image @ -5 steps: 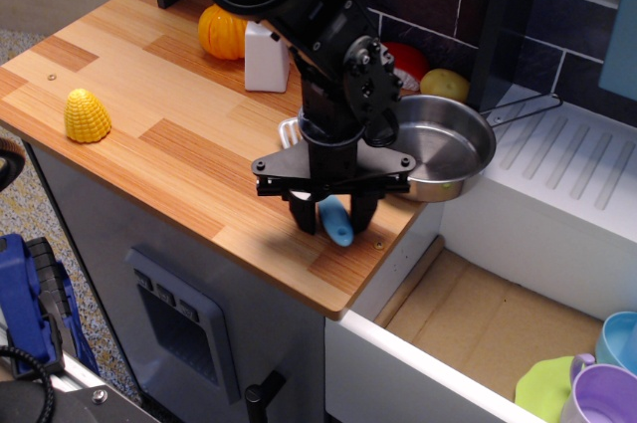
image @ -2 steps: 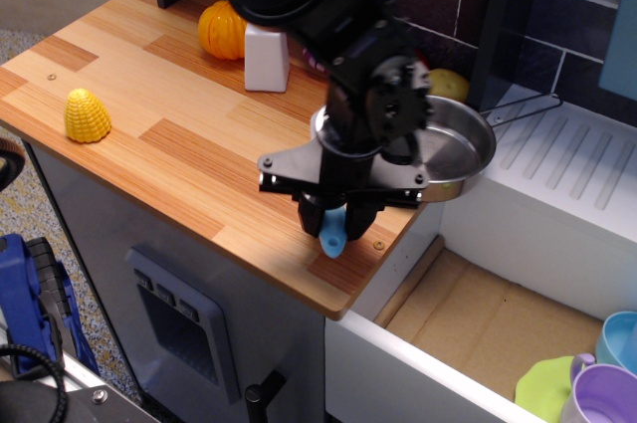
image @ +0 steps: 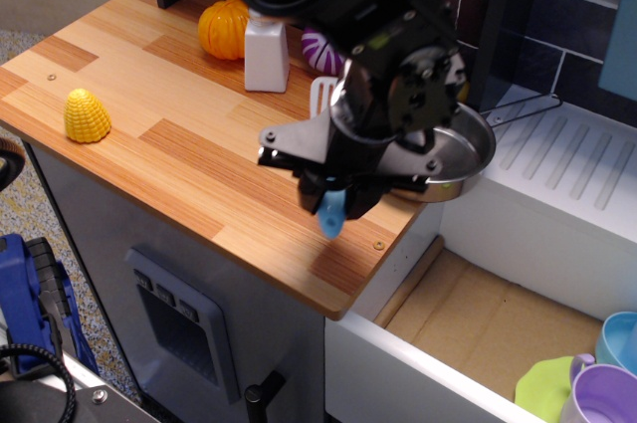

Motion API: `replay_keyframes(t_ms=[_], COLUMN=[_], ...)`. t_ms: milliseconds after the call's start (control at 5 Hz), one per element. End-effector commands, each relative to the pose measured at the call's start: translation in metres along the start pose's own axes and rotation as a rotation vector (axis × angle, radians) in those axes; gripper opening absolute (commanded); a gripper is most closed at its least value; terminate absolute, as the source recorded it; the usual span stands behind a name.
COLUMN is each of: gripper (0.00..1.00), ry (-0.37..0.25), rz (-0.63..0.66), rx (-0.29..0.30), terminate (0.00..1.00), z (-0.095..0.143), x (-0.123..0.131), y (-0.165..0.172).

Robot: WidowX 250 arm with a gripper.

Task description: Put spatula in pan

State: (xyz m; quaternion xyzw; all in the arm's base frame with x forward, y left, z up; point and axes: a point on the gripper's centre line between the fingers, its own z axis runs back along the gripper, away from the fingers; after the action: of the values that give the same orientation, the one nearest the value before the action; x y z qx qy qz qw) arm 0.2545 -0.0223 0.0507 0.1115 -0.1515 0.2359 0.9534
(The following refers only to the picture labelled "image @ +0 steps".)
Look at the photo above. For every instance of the white salt shaker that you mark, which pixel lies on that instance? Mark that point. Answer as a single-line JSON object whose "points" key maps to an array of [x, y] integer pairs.
{"points": [[266, 63]]}

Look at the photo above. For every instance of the orange toy pumpkin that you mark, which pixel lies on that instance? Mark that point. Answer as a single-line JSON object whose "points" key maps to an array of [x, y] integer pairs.
{"points": [[221, 29]]}

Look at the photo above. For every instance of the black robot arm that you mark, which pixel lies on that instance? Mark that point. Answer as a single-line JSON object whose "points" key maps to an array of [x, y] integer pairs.
{"points": [[378, 133]]}

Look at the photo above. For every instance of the yellow toy corn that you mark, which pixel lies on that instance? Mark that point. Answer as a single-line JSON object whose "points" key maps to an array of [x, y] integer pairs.
{"points": [[86, 119]]}

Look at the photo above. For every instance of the black oven handle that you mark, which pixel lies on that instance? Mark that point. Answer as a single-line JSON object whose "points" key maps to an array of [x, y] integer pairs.
{"points": [[258, 397]]}

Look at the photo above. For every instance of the yellow toy potato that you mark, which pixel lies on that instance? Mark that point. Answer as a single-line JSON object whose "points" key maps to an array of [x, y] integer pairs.
{"points": [[463, 92]]}

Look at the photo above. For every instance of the dark round object left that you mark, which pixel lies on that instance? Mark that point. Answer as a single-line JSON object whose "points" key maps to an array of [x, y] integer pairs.
{"points": [[13, 160]]}

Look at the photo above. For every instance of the green plastic plate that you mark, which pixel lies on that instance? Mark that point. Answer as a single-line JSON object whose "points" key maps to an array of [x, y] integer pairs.
{"points": [[544, 389]]}

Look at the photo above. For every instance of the blue plastic cup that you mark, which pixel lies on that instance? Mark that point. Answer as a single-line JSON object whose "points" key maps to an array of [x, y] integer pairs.
{"points": [[616, 343]]}

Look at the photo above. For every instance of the stainless steel pan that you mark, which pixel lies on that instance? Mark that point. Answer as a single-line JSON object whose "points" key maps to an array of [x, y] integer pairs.
{"points": [[447, 160]]}

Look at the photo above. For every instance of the black mount base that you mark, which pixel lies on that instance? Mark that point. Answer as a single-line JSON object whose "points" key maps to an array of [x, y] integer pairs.
{"points": [[46, 400]]}

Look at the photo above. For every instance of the purple striped toy onion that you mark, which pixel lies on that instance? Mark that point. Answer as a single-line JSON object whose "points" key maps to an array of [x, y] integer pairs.
{"points": [[320, 53]]}

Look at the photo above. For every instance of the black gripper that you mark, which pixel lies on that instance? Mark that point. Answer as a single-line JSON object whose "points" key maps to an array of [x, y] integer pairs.
{"points": [[320, 149]]}

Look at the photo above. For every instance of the grey oven door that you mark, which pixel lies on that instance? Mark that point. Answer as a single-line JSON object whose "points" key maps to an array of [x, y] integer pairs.
{"points": [[189, 330]]}

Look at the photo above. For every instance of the white toy sink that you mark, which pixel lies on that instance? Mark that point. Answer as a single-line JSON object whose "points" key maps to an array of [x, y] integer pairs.
{"points": [[524, 266]]}

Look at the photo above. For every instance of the blue black device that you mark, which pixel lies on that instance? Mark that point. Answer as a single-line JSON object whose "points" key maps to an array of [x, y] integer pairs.
{"points": [[38, 301]]}

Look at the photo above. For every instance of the white spatula blue handle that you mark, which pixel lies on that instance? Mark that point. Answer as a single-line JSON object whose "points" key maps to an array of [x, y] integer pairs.
{"points": [[331, 211]]}

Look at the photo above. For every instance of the purple plastic cup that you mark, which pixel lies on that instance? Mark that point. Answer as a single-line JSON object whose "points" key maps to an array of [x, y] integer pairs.
{"points": [[599, 392]]}

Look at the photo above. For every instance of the teal cabinet panel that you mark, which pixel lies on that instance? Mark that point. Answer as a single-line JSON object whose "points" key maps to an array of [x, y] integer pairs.
{"points": [[618, 74]]}

